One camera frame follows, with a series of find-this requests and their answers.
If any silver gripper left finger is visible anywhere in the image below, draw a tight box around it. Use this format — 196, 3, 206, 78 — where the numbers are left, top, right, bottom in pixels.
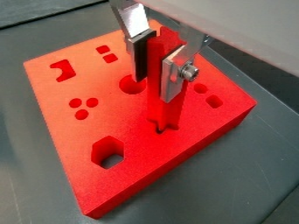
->
109, 0, 156, 82

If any red shape sorter block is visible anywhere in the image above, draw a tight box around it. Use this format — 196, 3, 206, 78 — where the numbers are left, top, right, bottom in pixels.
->
22, 31, 256, 219

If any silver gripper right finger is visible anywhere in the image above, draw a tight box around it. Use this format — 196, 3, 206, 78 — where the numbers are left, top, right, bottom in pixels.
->
148, 10, 212, 102

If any red star prism peg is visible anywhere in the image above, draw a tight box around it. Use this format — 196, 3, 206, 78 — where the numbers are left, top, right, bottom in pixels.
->
146, 26, 188, 131

